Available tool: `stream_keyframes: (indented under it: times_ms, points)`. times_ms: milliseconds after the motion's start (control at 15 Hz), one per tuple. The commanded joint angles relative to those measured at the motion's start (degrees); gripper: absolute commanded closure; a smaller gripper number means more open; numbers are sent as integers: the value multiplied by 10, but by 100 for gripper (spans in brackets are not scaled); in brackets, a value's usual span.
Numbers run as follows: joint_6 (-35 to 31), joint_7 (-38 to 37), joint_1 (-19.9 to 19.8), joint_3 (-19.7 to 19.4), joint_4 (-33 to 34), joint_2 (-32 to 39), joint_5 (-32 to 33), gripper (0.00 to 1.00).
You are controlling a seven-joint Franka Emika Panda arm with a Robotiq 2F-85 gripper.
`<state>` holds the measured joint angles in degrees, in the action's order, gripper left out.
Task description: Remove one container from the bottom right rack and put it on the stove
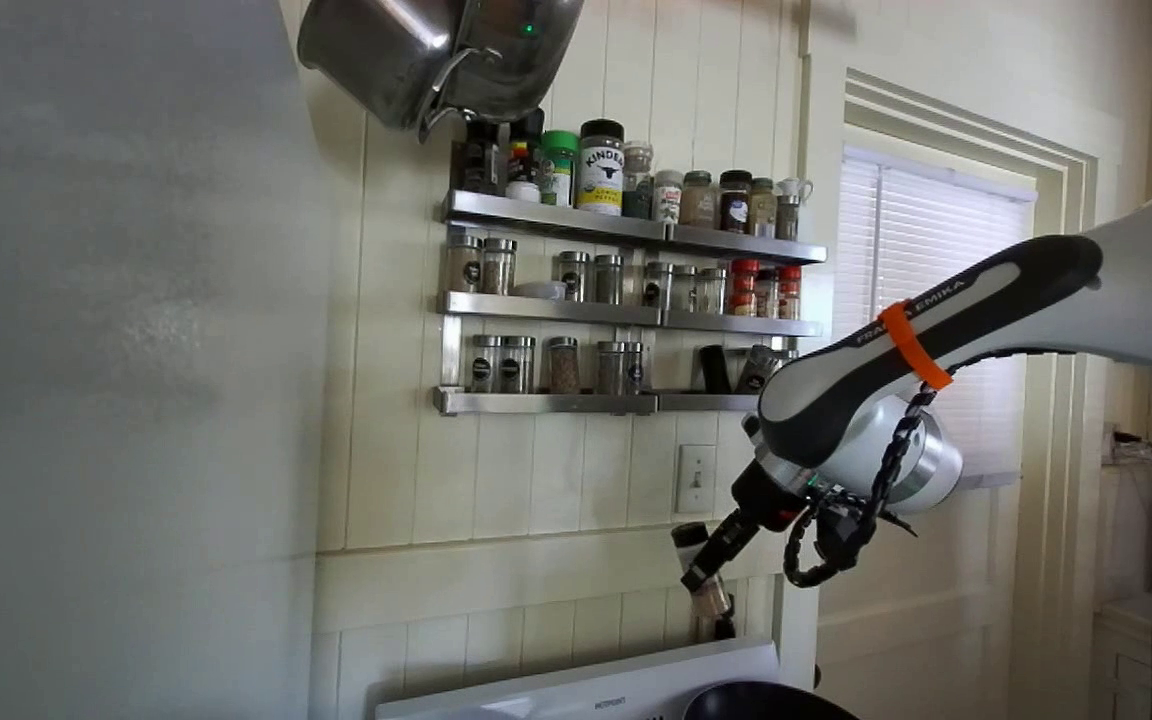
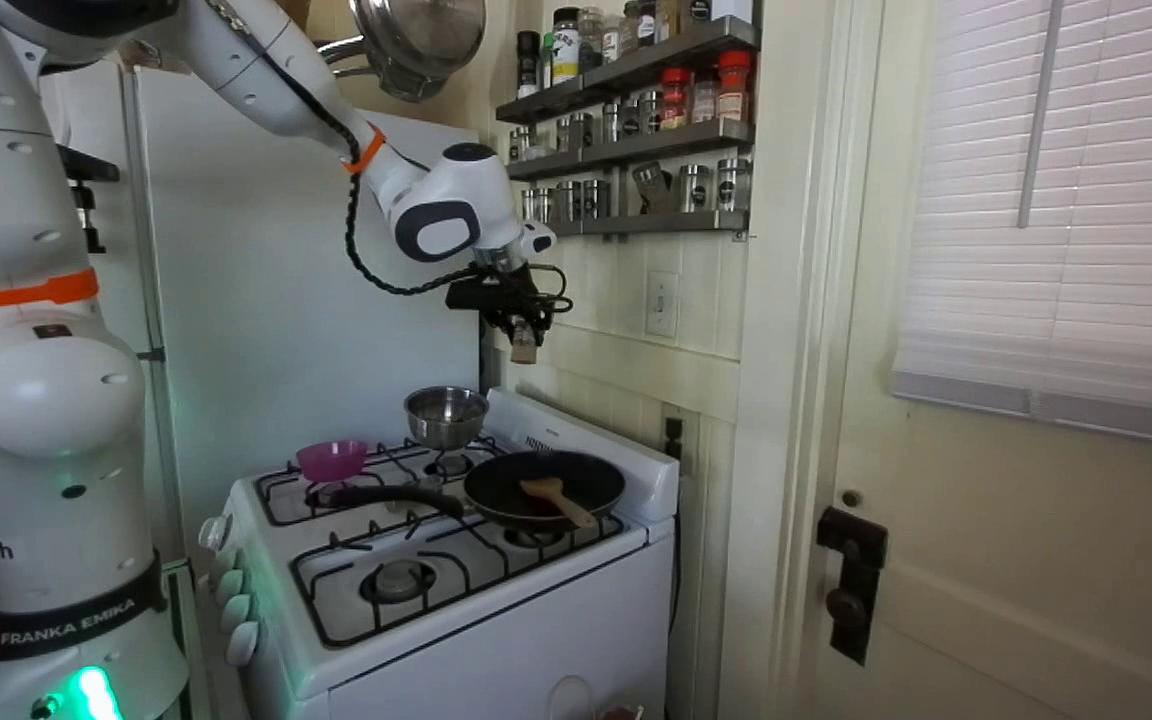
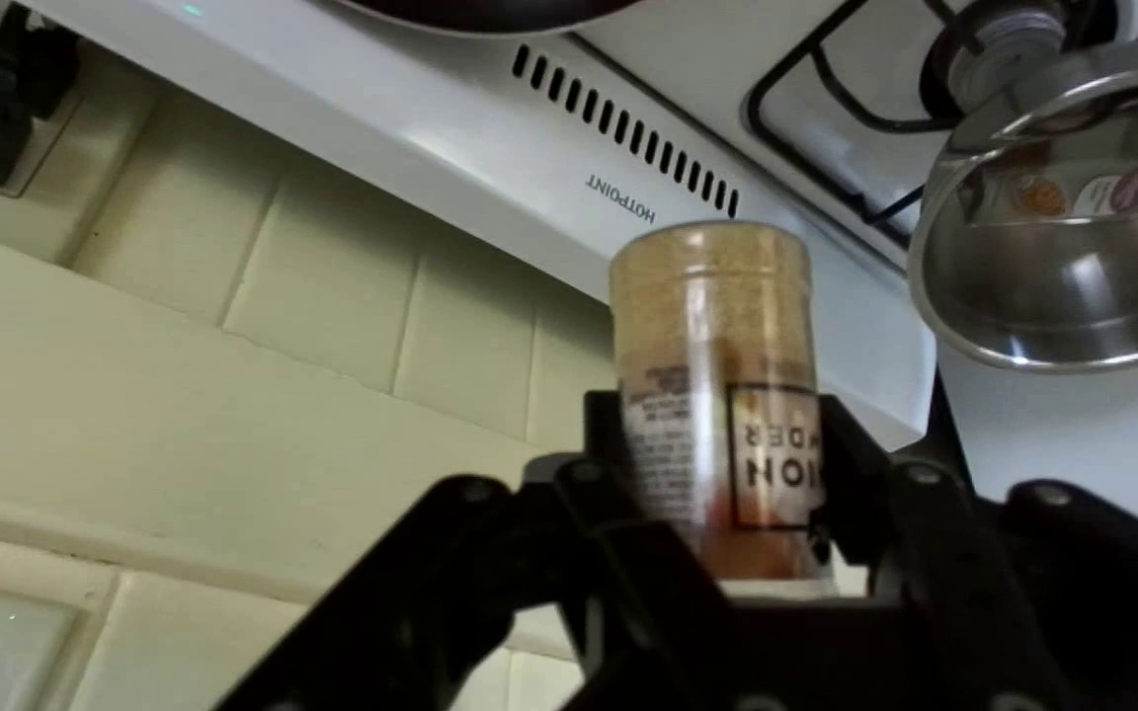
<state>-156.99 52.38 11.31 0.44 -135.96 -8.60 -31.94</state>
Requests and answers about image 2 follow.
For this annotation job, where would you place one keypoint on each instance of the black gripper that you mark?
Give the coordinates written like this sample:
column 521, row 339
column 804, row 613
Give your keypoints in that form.
column 518, row 301

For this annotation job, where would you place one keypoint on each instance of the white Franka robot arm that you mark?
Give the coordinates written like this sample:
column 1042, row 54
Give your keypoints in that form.
column 41, row 401

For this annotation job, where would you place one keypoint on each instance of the metal three-tier spice rack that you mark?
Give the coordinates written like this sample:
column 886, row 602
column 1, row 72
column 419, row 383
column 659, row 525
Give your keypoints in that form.
column 628, row 144

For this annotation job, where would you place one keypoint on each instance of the white gas stove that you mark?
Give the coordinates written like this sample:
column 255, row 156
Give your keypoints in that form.
column 496, row 625

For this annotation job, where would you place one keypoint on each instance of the white stove knob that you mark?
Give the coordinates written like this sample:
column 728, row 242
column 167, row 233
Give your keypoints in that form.
column 240, row 641
column 237, row 613
column 215, row 530
column 231, row 582

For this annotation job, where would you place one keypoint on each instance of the black vertical pipe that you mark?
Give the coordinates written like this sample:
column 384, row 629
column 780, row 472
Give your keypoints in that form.
column 486, row 369

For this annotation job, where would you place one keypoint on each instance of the small steel saucepan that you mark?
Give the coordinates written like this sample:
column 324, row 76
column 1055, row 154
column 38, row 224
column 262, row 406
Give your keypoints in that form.
column 447, row 420

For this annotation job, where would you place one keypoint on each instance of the small glass spice jar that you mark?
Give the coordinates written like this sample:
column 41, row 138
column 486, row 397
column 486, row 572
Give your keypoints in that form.
column 645, row 108
column 518, row 144
column 616, row 123
column 601, row 195
column 528, row 200
column 566, row 132
column 692, row 180
column 548, row 200
column 728, row 177
column 707, row 97
column 573, row 196

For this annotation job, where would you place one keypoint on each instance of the wooden spatula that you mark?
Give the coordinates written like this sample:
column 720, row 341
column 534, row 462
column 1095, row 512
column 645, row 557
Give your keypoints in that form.
column 546, row 490

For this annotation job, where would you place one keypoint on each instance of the black frying pan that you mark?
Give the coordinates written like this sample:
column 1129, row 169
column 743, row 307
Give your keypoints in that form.
column 489, row 490

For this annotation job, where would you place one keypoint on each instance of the pink plastic bowl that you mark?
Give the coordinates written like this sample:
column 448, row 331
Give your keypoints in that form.
column 332, row 462

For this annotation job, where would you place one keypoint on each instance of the dark glass bottle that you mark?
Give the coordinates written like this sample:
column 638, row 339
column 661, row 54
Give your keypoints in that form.
column 528, row 61

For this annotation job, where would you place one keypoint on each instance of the red lid spice jar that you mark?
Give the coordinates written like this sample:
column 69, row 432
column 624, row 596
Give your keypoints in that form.
column 733, row 89
column 674, row 97

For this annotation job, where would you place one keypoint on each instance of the white refrigerator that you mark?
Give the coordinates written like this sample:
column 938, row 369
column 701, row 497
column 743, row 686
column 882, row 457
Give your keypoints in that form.
column 240, row 360

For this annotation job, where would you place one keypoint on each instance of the large black lid jar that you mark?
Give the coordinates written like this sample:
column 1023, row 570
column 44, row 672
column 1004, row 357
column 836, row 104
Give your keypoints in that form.
column 566, row 44

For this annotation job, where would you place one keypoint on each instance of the hanging steel pot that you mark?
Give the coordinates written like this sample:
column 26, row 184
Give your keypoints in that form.
column 337, row 54
column 422, row 40

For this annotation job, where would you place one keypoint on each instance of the tall spice jar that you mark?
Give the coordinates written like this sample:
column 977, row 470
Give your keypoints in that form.
column 643, row 26

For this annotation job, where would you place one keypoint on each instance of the black door lock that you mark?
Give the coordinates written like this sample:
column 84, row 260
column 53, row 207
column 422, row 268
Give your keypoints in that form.
column 852, row 584

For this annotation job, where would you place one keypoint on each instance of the cream panel door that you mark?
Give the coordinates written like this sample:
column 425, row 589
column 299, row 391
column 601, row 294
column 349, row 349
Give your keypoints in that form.
column 1030, row 572

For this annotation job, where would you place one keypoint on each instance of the white blind wand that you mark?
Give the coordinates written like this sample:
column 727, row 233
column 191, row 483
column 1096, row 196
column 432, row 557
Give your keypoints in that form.
column 1042, row 123

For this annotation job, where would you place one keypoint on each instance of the white window blinds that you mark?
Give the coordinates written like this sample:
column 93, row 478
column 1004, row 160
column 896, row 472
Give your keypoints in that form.
column 1069, row 200

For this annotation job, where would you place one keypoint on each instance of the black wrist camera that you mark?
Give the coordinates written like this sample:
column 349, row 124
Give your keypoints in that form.
column 471, row 291

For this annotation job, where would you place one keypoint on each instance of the wall outlet with black plug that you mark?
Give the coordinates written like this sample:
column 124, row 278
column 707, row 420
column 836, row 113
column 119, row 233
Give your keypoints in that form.
column 674, row 437

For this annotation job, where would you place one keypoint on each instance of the black camera on stand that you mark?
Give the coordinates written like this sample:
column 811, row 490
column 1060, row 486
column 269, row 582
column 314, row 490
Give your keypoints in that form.
column 90, row 160

